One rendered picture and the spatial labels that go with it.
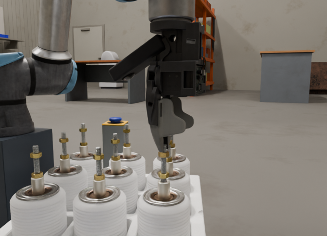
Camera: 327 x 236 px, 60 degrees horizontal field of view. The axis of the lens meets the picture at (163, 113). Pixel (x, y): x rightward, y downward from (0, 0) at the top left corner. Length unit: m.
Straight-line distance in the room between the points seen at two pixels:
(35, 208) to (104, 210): 0.12
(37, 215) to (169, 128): 0.28
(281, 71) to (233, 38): 3.91
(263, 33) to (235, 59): 1.02
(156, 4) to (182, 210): 0.34
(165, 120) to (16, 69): 0.55
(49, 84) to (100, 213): 0.52
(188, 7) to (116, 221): 0.38
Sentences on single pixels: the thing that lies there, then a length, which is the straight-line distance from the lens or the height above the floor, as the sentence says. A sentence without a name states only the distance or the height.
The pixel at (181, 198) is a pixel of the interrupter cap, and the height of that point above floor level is 0.25.
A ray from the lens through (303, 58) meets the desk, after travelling 5.12.
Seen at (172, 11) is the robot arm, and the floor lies 0.56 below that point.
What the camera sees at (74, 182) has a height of 0.24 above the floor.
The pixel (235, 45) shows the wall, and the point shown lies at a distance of 8.76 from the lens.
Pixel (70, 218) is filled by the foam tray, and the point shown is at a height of 0.17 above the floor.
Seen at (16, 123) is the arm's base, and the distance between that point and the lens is 0.89.
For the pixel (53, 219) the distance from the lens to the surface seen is 0.58.
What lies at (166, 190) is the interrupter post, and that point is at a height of 0.27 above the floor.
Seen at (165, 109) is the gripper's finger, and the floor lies 0.41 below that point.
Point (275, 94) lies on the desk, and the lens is 5.10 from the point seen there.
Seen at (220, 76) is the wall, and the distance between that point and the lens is 8.78.
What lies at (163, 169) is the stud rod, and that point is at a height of 0.30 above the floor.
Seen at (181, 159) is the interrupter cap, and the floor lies 0.25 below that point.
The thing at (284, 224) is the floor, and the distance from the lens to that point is 1.04.
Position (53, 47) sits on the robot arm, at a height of 0.55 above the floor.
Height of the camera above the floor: 0.47
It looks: 8 degrees down
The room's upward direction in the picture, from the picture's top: straight up
